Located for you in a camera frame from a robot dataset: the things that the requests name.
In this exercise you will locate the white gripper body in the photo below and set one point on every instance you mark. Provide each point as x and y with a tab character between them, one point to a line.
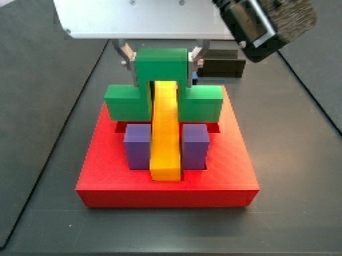
142	19

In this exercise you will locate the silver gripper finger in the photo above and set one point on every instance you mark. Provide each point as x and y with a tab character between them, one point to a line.
129	56
195	58

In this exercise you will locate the green stepped block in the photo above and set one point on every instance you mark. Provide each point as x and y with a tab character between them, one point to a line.
163	64

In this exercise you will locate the blue block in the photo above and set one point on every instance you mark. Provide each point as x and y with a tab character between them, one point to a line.
194	78

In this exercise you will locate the purple U-shaped block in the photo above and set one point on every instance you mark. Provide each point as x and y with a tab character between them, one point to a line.
195	142

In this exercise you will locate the yellow block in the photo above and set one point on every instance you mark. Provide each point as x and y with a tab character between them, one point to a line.
165	161

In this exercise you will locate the black angle bracket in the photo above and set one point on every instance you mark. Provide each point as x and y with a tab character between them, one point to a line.
222	63

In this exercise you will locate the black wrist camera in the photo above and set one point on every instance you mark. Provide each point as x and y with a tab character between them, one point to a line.
266	24

